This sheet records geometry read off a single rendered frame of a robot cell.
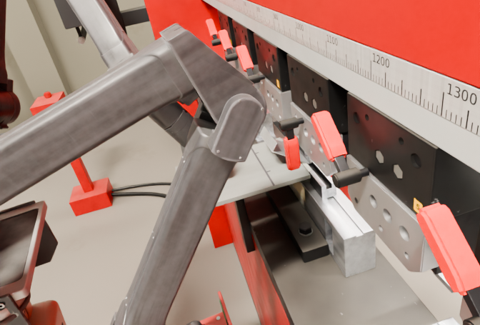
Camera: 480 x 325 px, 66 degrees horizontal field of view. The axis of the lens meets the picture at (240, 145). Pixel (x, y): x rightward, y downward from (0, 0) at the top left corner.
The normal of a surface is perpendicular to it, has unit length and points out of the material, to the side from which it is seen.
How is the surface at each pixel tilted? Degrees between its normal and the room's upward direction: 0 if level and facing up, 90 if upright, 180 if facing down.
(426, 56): 90
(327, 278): 0
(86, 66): 90
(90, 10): 64
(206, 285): 0
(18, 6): 90
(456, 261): 39
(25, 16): 90
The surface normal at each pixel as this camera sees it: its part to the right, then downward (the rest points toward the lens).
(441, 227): 0.02, -0.39
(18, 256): -0.18, -0.86
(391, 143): -0.95, 0.27
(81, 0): -0.13, 0.12
